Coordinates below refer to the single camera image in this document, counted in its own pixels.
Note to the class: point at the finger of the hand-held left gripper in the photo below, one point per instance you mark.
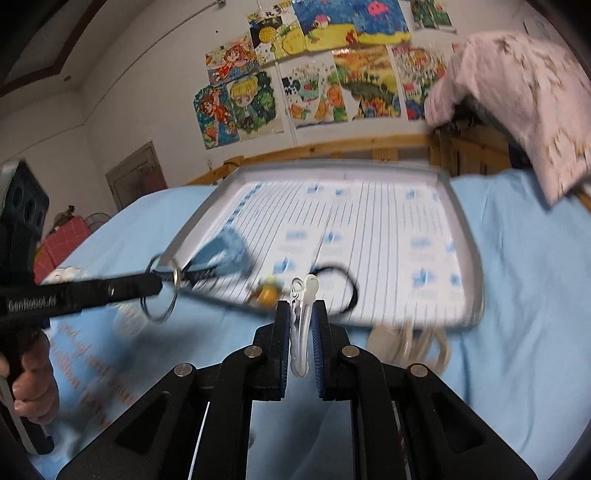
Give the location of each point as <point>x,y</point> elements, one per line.
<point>92,293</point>

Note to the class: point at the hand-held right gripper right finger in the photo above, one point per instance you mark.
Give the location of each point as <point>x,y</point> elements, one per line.
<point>318,332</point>

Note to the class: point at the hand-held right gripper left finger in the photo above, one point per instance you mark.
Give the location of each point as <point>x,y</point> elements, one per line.
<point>284,323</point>

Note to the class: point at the white hair clip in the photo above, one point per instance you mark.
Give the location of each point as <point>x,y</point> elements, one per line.
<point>300,323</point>

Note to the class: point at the blue smartwatch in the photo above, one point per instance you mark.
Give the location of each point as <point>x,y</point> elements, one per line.
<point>224,249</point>

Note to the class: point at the grey tray with lined paper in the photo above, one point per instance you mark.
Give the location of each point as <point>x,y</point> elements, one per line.
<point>369,221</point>

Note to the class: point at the person's left hand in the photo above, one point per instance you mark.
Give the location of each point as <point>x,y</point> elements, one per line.
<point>39,387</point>

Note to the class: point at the red checked cloth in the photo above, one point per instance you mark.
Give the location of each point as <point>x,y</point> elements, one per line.
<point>64,244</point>

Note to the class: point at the white fan guard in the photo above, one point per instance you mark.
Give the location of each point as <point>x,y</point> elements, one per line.
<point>99,222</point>

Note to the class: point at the cream claw hair clip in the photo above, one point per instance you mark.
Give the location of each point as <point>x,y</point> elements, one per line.
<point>392,344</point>

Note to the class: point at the brown wooden door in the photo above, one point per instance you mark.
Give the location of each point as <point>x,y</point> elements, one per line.
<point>138,180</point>

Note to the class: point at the blue printed blanket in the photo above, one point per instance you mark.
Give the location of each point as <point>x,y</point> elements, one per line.
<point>508,323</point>

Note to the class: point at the pink floral quilt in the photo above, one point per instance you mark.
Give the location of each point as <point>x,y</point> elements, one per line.
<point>521,92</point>

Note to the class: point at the wooden bed frame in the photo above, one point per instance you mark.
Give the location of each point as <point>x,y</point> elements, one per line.
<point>323,147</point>

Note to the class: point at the group of colourful wall drawings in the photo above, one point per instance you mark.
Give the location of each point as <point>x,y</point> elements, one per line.
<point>360,78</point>

